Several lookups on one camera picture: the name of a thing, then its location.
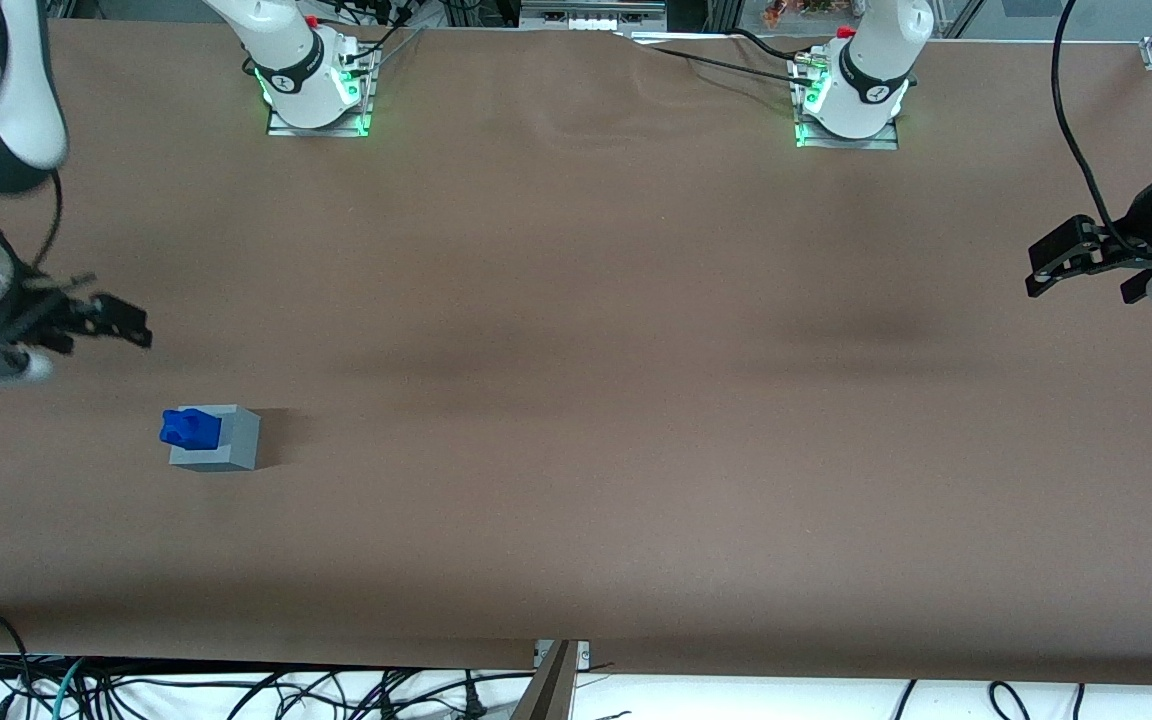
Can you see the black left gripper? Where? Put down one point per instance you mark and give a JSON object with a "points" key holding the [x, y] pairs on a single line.
{"points": [[1137, 236]]}

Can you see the silver edge bracket plate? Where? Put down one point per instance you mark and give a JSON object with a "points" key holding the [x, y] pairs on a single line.
{"points": [[583, 652]]}

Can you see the gray slanted bar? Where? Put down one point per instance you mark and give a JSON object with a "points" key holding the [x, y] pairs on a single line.
{"points": [[548, 690]]}

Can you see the white terminal block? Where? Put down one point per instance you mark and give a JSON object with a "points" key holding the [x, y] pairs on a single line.
{"points": [[586, 22]]}

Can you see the blue plastic part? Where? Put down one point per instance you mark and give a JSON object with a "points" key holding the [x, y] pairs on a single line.
{"points": [[191, 428]]}

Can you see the orange background clutter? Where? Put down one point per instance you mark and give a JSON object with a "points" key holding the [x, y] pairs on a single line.
{"points": [[786, 12]]}

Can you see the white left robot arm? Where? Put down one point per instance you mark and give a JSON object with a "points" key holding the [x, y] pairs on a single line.
{"points": [[871, 60]]}

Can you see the gray cube base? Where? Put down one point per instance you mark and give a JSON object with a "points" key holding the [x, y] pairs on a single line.
{"points": [[236, 445]]}

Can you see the brown table cover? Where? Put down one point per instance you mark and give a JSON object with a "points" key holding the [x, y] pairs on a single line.
{"points": [[636, 400]]}

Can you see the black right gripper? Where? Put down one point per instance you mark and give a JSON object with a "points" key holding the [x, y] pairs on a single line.
{"points": [[24, 318]]}

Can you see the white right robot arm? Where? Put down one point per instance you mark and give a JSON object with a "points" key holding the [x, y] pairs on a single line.
{"points": [[286, 60]]}

